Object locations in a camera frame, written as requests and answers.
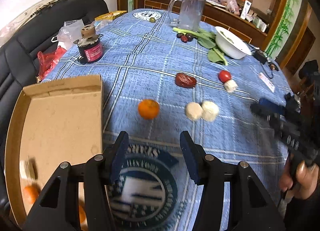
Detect green olive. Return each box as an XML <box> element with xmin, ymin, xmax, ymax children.
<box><xmin>149</xmin><ymin>17</ymin><xmax>156</xmax><ymax>23</ymax></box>

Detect dark jar with cork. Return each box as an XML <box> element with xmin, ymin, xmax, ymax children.
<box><xmin>73</xmin><ymin>25</ymin><xmax>103</xmax><ymax>65</ymax></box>

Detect red plastic bag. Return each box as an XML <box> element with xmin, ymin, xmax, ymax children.
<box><xmin>37</xmin><ymin>46</ymin><xmax>67</xmax><ymax>82</ymax></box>

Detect white yam chunk far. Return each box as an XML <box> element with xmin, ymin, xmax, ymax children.
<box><xmin>223</xmin><ymin>79</ymin><xmax>238</xmax><ymax>93</ymax></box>

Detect yellow packet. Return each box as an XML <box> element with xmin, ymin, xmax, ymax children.
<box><xmin>95</xmin><ymin>11</ymin><xmax>127</xmax><ymax>22</ymax></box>

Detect red jujube on table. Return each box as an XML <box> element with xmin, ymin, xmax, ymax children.
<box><xmin>175</xmin><ymin>73</ymin><xmax>197</xmax><ymax>88</ymax></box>

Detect green leafy vegetable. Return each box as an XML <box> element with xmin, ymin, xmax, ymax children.
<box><xmin>172</xmin><ymin>27</ymin><xmax>228</xmax><ymax>66</ymax></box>

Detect glass mug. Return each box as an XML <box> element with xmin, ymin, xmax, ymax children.
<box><xmin>168</xmin><ymin>0</ymin><xmax>206</xmax><ymax>32</ymax></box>

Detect cardboard tray box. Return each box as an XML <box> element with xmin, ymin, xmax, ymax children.
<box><xmin>4</xmin><ymin>75</ymin><xmax>103</xmax><ymax>227</ymax></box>

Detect blue plaid tablecloth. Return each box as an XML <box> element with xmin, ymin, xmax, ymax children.
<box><xmin>47</xmin><ymin>11</ymin><xmax>291</xmax><ymax>230</ymax></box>

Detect white enamel bowl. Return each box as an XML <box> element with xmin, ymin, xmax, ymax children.
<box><xmin>215</xmin><ymin>26</ymin><xmax>252</xmax><ymax>60</ymax></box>

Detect right hand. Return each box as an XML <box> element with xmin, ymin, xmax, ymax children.
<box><xmin>279</xmin><ymin>158</ymin><xmax>319</xmax><ymax>200</ymax></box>

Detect clear plastic bag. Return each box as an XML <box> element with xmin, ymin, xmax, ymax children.
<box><xmin>51</xmin><ymin>19</ymin><xmax>85</xmax><ymax>50</ymax></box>

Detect white yam chunk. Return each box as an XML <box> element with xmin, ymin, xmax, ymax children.
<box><xmin>223</xmin><ymin>79</ymin><xmax>238</xmax><ymax>93</ymax></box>
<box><xmin>201</xmin><ymin>101</ymin><xmax>219</xmax><ymax>121</ymax></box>
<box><xmin>185</xmin><ymin>102</ymin><xmax>203</xmax><ymax>121</ymax></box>

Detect small dark fruits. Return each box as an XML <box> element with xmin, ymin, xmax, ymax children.
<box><xmin>176</xmin><ymin>32</ymin><xmax>194</xmax><ymax>43</ymax></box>

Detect red cherry tomato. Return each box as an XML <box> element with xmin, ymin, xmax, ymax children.
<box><xmin>219</xmin><ymin>70</ymin><xmax>232</xmax><ymax>83</ymax></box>

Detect black charger with cable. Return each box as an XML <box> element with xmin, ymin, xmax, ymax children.
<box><xmin>252</xmin><ymin>49</ymin><xmax>279</xmax><ymax>79</ymax></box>

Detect white yam piece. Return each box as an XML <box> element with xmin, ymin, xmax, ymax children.
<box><xmin>20</xmin><ymin>158</ymin><xmax>36</xmax><ymax>180</ymax></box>

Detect orange tangerine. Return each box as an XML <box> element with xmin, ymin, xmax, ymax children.
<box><xmin>138</xmin><ymin>99</ymin><xmax>160</xmax><ymax>120</ymax></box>
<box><xmin>23</xmin><ymin>185</ymin><xmax>40</xmax><ymax>204</ymax></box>

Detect black leather sofa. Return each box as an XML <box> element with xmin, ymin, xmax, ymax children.
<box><xmin>0</xmin><ymin>0</ymin><xmax>110</xmax><ymax>212</ymax></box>

